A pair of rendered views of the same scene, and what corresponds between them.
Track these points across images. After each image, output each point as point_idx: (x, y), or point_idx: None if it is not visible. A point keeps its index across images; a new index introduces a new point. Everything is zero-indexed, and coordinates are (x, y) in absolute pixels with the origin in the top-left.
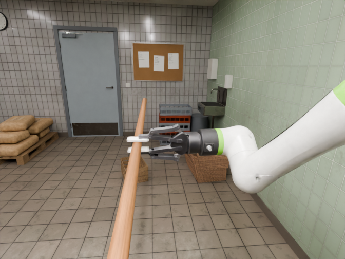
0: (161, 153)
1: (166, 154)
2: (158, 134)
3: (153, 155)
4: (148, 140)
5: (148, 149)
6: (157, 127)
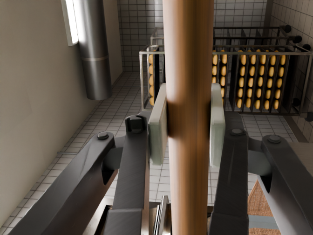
0: (283, 190)
1: (296, 220)
2: (121, 162)
3: (258, 179)
4: (153, 164)
5: (211, 163)
6: (76, 158)
